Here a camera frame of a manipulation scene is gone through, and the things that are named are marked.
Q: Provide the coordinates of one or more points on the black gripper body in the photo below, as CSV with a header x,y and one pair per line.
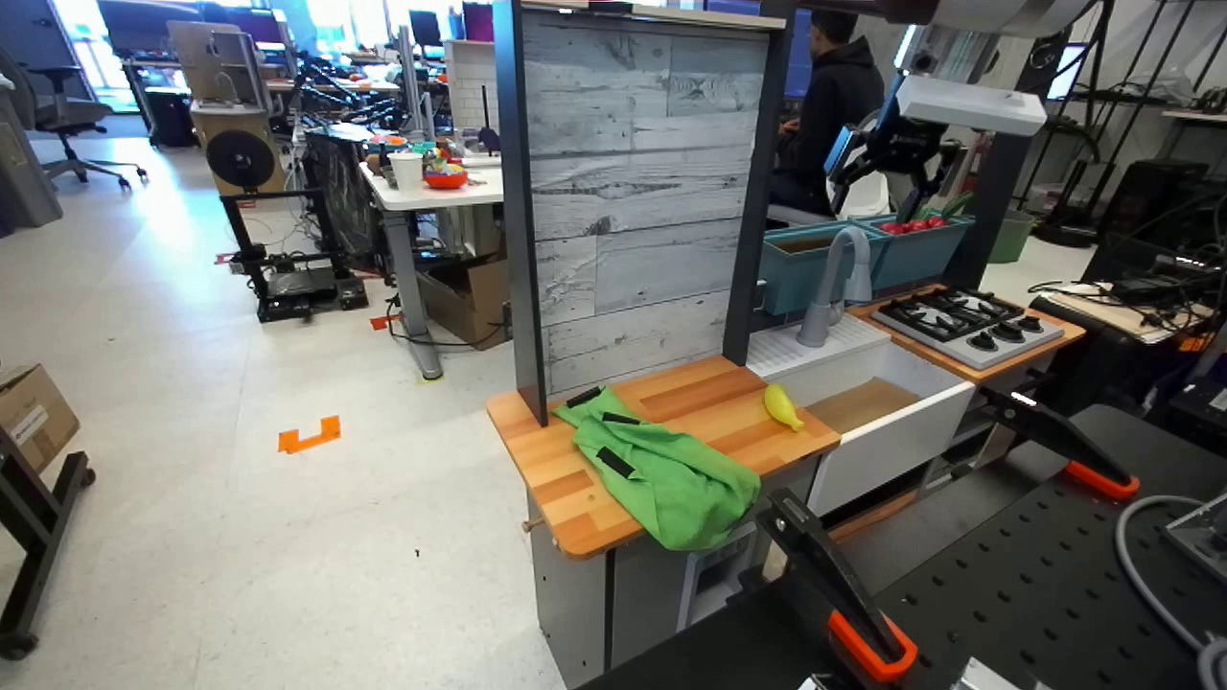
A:
x,y
911,147

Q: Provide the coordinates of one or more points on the grey toy faucet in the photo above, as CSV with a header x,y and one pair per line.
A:
x,y
844,262

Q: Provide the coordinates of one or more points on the person in black jacket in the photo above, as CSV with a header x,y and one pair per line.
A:
x,y
838,89

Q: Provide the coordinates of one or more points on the blue plastic bin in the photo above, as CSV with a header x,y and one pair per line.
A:
x,y
792,269

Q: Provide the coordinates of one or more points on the toy cooktop with wooden rim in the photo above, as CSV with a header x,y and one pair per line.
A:
x,y
973,327

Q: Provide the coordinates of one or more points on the black mesh chair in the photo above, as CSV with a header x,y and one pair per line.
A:
x,y
1152,211

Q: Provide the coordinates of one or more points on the cluttered side table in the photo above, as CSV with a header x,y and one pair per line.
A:
x,y
1114,306

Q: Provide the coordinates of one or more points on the grey wood back panel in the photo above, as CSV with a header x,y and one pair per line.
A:
x,y
639,194

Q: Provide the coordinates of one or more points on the yellow toy banana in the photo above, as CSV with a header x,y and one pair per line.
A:
x,y
781,403

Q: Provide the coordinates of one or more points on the white toy sink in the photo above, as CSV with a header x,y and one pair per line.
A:
x,y
882,435

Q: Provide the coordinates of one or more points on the wooden countertop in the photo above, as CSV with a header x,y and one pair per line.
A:
x,y
691,396

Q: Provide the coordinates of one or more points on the grey wood-pattern back panel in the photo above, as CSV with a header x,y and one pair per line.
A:
x,y
519,194

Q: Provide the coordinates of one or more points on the green cloth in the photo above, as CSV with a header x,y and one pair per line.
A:
x,y
666,480

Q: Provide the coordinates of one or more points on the red bowl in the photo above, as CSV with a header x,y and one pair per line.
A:
x,y
446,177

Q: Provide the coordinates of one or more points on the large brown cardboard box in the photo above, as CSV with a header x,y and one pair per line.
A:
x,y
469,300

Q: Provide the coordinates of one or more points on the white desk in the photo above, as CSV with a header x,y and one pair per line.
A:
x,y
428,200

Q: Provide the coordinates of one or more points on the grey metal box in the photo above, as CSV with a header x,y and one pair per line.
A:
x,y
1205,533

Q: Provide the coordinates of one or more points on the white cup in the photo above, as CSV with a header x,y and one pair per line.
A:
x,y
403,170

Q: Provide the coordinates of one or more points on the grey kitchen cabinet base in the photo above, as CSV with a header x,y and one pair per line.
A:
x,y
576,613

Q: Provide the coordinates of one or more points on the orange tape floor marker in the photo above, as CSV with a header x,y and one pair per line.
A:
x,y
307,438

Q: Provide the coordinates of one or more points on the wooden box with black spool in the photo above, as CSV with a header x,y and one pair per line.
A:
x,y
239,154

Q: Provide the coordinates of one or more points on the black office chair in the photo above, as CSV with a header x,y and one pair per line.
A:
x,y
69,107

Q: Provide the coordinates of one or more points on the cardboard box on stand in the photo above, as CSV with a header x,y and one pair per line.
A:
x,y
33,416

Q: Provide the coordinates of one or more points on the black stand leg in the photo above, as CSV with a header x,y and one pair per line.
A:
x,y
40,521

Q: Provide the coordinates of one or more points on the black frame 3D printer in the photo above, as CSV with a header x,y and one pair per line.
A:
x,y
291,288

